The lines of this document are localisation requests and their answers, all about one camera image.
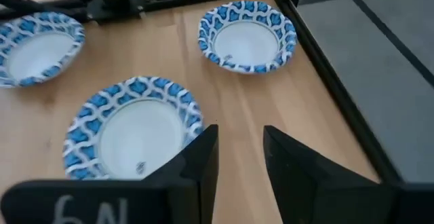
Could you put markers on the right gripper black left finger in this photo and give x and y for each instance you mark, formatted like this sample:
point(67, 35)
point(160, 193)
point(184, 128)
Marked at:
point(183, 197)

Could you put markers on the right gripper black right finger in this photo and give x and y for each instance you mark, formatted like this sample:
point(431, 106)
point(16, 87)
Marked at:
point(305, 190)

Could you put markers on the blue patterned paper bowl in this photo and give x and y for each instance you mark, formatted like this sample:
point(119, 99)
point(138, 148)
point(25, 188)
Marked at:
point(245, 42)
point(135, 139)
point(37, 54)

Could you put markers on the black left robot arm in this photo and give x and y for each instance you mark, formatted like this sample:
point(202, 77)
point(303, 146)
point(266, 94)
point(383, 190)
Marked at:
point(112, 0)

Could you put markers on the black aluminium table frame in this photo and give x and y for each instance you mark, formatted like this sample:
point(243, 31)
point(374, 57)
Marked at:
point(336, 88)

